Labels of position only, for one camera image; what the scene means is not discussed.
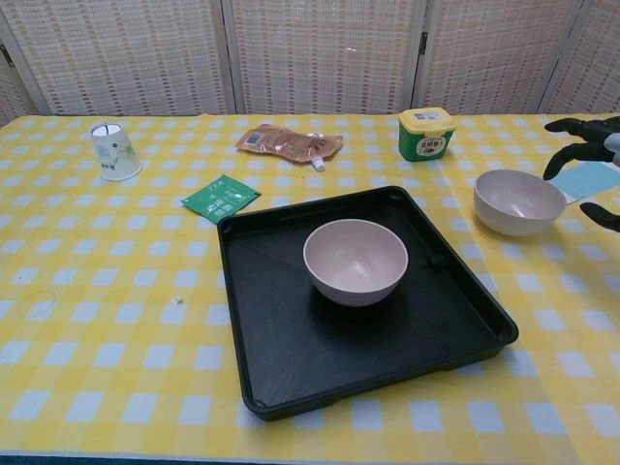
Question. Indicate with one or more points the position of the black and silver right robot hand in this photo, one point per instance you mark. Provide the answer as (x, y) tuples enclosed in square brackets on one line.
[(596, 145)]

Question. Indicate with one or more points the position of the beige bowl with pink stain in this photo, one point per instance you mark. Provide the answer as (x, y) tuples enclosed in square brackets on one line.
[(518, 213)]

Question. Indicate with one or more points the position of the plain beige bowl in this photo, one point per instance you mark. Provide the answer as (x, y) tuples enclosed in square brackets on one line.
[(356, 261)]

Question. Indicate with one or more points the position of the black square plastic tray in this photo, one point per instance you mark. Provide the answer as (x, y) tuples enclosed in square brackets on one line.
[(290, 353)]

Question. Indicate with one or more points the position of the white and blue card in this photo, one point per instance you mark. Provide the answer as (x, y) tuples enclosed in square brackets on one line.
[(591, 181)]

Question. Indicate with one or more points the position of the woven folding screen panel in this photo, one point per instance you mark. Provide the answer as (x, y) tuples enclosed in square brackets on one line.
[(324, 53), (591, 72), (131, 53), (12, 97), (499, 53)]

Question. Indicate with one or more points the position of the green tub with yellow lid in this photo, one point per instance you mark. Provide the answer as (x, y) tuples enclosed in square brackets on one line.
[(426, 138)]

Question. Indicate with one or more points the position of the black screen hinge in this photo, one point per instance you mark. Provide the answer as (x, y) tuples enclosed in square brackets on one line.
[(424, 42), (5, 54)]

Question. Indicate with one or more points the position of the brown spouted sauce pouch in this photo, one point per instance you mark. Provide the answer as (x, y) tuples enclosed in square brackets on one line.
[(286, 143)]

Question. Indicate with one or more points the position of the green tea packet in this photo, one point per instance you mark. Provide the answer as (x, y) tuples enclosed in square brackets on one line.
[(220, 198)]

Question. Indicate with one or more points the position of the white paper cup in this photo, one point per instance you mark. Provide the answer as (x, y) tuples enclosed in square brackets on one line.
[(114, 152)]

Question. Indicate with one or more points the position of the yellow white checked tablecloth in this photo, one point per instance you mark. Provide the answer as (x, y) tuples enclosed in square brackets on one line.
[(97, 339)]

